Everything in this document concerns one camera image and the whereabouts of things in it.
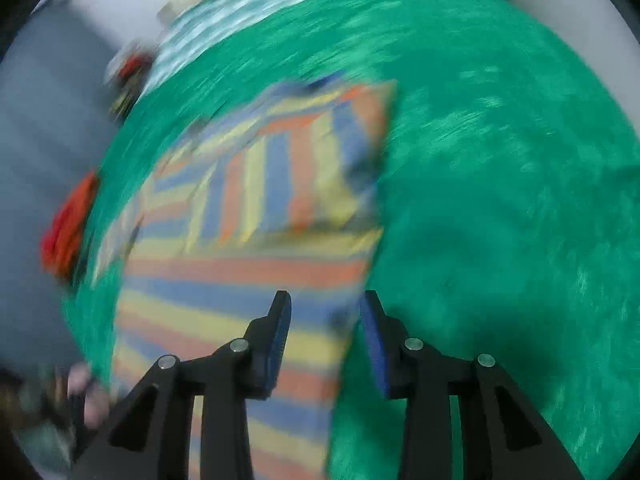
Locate striped knit sweater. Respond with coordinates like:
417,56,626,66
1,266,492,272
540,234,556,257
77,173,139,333
93,75,395,479

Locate orange red folded clothes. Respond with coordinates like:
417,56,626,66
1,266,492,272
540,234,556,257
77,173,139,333
40,172,100,285

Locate person's left hand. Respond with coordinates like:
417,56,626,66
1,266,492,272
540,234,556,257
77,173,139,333
67,363,111,430

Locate green velvet bedspread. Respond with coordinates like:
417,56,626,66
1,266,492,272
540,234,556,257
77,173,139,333
63,0,639,479

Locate grey blue curtain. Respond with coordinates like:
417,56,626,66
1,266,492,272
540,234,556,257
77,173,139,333
1,4,117,373

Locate clutter pile on nightstand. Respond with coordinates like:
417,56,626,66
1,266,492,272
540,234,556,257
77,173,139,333
105,46,155,122

